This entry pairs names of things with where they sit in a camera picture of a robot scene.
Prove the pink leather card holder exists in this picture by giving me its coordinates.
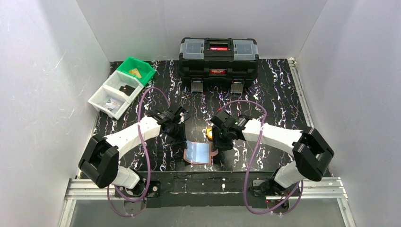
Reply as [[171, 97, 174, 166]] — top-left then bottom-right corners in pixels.
[[183, 140, 219, 165]]

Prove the black credit card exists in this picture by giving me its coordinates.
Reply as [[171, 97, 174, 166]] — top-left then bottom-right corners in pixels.
[[119, 86, 133, 96]]

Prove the white striped credit card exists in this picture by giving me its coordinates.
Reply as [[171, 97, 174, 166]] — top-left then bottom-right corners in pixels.
[[105, 97, 122, 109]]

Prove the white blue credit card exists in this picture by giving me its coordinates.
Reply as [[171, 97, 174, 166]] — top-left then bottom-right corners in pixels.
[[103, 99, 119, 111]]

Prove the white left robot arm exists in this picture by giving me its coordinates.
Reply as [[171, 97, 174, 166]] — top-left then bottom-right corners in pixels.
[[78, 106, 187, 189]]

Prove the yellow tape measure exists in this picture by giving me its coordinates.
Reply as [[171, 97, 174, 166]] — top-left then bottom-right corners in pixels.
[[206, 128, 213, 141]]

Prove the white bin near green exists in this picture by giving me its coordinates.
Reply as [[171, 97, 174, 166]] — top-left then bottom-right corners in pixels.
[[103, 70, 144, 103]]

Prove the green plastic bin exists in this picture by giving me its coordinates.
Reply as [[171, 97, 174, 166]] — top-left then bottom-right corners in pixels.
[[117, 56, 156, 86]]

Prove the black toolbox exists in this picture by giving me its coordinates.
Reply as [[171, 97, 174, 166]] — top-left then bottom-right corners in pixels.
[[178, 37, 259, 94]]

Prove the white bin front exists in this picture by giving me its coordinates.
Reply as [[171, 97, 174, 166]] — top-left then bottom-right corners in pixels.
[[87, 85, 130, 120]]

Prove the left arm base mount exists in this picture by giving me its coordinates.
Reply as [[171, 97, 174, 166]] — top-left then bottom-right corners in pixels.
[[114, 178, 162, 200]]

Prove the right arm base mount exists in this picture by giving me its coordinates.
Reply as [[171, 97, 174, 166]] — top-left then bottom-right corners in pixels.
[[248, 179, 304, 216]]

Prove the aluminium frame rail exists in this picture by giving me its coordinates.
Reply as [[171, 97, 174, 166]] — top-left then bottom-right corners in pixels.
[[59, 177, 356, 227]]

